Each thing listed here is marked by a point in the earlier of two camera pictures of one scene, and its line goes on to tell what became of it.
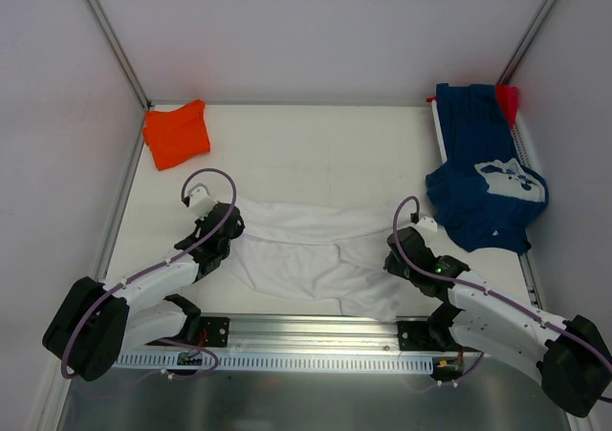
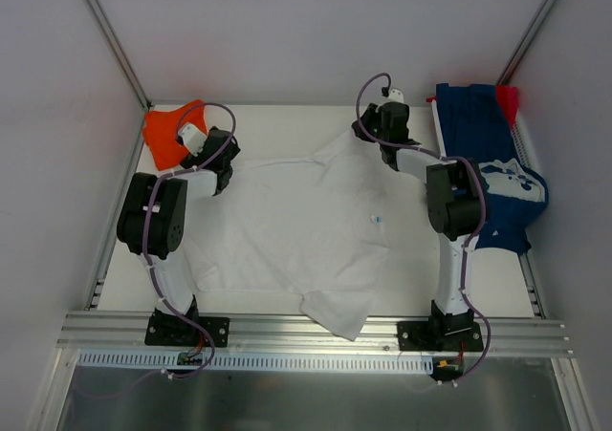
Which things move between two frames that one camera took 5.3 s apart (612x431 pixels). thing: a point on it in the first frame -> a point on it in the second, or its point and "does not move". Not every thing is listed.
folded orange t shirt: (177, 134) does not move
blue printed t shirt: (485, 193) does not move
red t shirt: (509, 97) does not move
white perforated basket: (520, 143) does not move
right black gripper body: (399, 247) -> (362, 128)
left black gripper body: (229, 222) -> (225, 177)
